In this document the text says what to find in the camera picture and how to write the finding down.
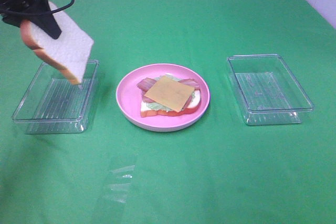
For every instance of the toy bread slice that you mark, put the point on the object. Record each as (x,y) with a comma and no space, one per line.
(157,112)
(69,53)

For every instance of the tray toy bacon strip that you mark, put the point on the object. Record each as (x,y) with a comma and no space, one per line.
(190,82)
(158,106)

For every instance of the green toy lettuce leaf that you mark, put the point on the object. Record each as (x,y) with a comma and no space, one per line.
(195,98)

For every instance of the yellow toy cheese slice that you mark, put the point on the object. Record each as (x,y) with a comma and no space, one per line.
(169,93)

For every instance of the left clear plastic tray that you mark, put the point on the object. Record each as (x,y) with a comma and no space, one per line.
(52,105)

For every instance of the clear plastic tray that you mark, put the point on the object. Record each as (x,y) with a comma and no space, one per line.
(52,105)
(266,90)

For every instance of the pink round plate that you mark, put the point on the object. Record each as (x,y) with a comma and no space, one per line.
(128,98)

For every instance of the clear plastic film piece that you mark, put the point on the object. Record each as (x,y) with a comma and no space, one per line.
(118,184)

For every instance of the green tablecloth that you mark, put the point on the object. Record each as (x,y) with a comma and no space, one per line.
(218,170)

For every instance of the right clear plastic tray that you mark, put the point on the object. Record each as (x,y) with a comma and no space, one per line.
(266,90)

